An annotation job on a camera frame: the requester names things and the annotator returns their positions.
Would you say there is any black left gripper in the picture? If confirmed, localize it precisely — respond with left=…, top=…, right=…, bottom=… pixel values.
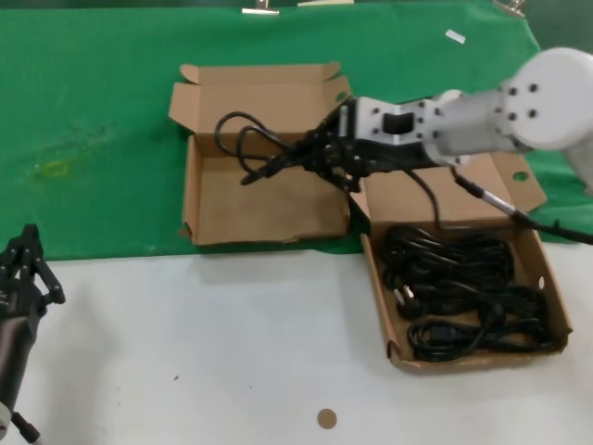
left=0, top=223, right=67, bottom=336

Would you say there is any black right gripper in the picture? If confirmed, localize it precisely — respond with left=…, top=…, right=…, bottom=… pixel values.
left=296, top=98, right=372, bottom=194

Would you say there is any black power cable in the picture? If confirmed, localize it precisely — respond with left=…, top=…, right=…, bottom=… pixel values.
left=392, top=281, right=549, bottom=326
left=407, top=318, right=559, bottom=363
left=380, top=224, right=517, bottom=298
left=215, top=110, right=335, bottom=187

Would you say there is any cardboard box, round flap hole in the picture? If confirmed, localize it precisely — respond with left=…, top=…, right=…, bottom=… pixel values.
left=334, top=129, right=574, bottom=376

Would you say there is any cardboard box, oval flap hole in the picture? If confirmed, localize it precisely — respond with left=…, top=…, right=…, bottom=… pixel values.
left=167, top=61, right=358, bottom=247

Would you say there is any green table cloth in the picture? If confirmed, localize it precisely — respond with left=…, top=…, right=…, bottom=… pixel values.
left=0, top=0, right=593, bottom=264

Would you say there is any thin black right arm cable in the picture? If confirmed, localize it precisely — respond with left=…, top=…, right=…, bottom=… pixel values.
left=406, top=167, right=492, bottom=232

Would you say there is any left arm cable, metal connector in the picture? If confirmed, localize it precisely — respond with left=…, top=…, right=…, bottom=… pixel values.
left=8, top=410, right=45, bottom=445

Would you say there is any arm cable, metal connector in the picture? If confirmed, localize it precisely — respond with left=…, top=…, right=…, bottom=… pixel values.
left=8, top=410, right=45, bottom=445
left=451, top=169, right=593, bottom=246

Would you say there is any right arm cable, metal connector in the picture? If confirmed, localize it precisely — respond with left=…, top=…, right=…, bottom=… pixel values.
left=451, top=169, right=593, bottom=246

